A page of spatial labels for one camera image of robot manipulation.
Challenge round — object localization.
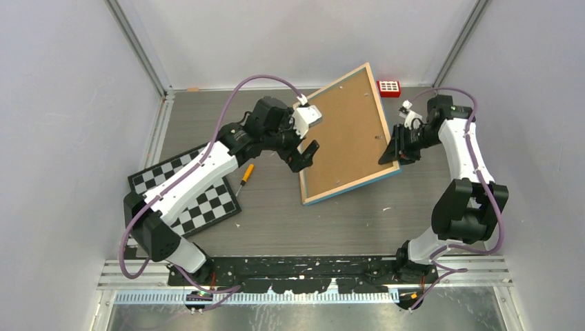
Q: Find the black white chessboard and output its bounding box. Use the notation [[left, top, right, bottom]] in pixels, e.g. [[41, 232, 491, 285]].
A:
[[128, 145, 241, 238]]

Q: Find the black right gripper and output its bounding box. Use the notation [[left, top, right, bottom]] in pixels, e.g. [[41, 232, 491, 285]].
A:
[[381, 123, 442, 168]]

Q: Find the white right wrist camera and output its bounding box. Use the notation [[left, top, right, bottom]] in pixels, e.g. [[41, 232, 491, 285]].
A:
[[399, 100, 424, 130]]

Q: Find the orange handled screwdriver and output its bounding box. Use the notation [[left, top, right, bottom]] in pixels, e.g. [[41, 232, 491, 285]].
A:
[[235, 163, 255, 197]]

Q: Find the aluminium front rail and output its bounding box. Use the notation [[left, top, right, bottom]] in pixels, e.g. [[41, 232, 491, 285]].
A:
[[98, 255, 513, 305]]

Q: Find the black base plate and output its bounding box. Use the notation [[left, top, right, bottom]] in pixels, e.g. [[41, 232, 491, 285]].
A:
[[168, 255, 438, 294]]

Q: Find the red toy brick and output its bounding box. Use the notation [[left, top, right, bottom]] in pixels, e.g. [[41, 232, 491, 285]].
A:
[[376, 81, 401, 98]]

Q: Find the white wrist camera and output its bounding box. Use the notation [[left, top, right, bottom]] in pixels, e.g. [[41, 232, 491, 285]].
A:
[[292, 94, 322, 139], [399, 100, 424, 130]]

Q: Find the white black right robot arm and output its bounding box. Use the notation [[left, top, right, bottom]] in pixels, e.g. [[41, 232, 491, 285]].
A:
[[378, 94, 509, 283]]

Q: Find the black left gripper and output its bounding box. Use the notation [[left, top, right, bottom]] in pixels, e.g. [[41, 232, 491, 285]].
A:
[[262, 108, 318, 172]]

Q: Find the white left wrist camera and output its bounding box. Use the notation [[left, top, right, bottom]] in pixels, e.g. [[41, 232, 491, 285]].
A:
[[292, 94, 322, 139]]

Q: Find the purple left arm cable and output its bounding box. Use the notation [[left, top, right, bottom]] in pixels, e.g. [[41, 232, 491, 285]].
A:
[[118, 74, 309, 316]]

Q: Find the blue picture frame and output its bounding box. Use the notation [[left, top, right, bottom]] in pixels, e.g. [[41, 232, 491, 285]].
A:
[[299, 63, 401, 205]]

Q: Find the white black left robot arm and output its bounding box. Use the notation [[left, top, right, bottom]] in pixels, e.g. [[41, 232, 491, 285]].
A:
[[123, 97, 322, 285]]

